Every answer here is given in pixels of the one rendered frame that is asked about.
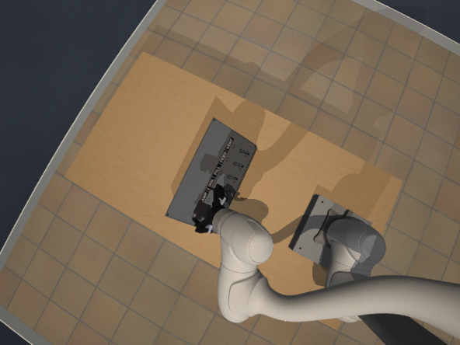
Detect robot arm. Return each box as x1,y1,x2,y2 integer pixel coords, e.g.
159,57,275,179
212,208,460,345

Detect grey switch panel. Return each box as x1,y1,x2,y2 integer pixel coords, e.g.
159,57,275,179
165,118,257,227

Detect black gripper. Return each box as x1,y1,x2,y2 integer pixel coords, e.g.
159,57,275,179
192,184,228,234

